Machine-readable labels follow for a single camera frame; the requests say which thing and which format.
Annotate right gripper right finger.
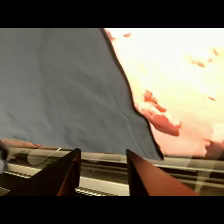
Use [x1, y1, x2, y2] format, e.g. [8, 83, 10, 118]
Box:
[125, 148, 200, 197]

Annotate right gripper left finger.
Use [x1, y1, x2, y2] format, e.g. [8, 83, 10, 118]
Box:
[10, 147, 82, 197]

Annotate grey garment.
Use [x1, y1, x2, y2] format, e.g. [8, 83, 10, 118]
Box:
[0, 27, 165, 161]

